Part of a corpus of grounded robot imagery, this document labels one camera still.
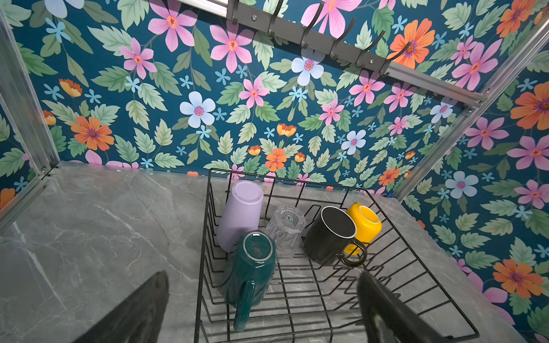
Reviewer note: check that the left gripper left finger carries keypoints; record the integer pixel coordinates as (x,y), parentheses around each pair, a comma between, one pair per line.
(138,318)

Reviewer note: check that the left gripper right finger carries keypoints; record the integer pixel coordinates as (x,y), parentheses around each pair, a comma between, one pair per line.
(387,319)

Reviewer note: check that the yellow mug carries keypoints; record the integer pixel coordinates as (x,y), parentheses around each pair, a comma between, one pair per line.
(368,224)

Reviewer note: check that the black mug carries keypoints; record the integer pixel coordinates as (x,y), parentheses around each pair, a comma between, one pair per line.
(330,234)

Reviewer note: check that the cream mug green outside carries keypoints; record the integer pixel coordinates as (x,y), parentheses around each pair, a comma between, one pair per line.
(248,274)

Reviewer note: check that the clear glass cup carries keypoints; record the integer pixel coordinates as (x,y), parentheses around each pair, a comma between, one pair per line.
(285,229)

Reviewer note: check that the lilac plastic cup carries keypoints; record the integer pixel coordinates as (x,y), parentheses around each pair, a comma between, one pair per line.
(241,213)

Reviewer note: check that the black wire dish rack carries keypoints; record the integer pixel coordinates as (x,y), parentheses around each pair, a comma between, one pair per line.
(311,302)

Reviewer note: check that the black hook rail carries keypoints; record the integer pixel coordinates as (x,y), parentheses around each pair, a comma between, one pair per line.
(306,37)

